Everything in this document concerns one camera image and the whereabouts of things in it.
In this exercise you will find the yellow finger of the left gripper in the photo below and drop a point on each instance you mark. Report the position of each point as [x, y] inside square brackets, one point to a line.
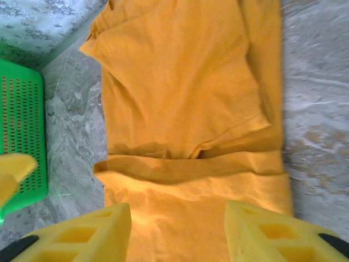
[16, 165]
[6, 191]

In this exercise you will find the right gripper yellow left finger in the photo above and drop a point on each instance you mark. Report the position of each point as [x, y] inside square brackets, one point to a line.
[87, 234]

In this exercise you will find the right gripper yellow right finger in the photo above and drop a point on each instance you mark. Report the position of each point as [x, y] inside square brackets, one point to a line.
[272, 237]

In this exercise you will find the orange t-shirt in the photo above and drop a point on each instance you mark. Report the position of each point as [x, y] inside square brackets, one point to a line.
[177, 82]

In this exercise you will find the green plastic laundry basket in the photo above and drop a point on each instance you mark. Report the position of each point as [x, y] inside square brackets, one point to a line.
[21, 109]

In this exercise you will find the aluminium table edge rail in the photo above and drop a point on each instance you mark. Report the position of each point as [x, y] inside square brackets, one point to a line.
[73, 35]

